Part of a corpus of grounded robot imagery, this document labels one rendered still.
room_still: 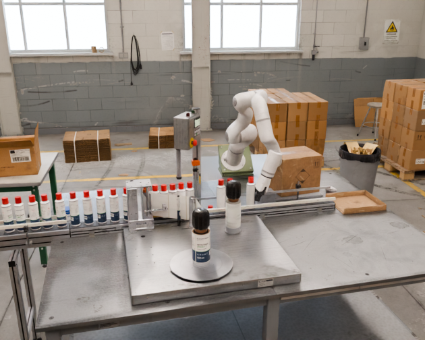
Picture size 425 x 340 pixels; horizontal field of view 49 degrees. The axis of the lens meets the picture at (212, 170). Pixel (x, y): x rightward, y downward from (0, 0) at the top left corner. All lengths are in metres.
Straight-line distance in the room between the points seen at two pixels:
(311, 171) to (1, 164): 2.41
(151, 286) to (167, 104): 6.21
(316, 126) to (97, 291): 4.57
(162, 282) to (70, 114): 6.33
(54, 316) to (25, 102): 6.49
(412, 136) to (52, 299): 4.87
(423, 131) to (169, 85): 4.14
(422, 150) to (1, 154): 4.72
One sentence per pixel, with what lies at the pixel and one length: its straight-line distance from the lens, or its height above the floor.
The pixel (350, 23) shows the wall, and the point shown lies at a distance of 8.74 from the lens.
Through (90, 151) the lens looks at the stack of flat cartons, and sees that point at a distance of 6.76.
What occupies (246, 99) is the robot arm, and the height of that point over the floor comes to 1.52.
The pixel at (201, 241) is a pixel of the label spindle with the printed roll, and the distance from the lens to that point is 2.22.
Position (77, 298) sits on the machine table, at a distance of 2.27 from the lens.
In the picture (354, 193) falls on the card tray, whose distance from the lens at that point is 3.38.
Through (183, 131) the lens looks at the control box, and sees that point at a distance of 2.69.
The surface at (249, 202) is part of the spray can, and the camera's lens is 2.92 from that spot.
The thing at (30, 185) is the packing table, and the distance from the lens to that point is 3.90.
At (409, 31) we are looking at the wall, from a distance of 9.24.
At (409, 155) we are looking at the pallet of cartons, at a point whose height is 0.33.
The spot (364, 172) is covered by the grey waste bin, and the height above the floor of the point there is 0.42.
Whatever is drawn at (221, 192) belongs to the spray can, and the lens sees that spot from 2.83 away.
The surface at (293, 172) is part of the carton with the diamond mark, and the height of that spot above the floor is 1.02.
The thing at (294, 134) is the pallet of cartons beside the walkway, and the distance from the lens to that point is 6.27.
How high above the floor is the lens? 2.08
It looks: 19 degrees down
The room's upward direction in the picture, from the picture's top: straight up
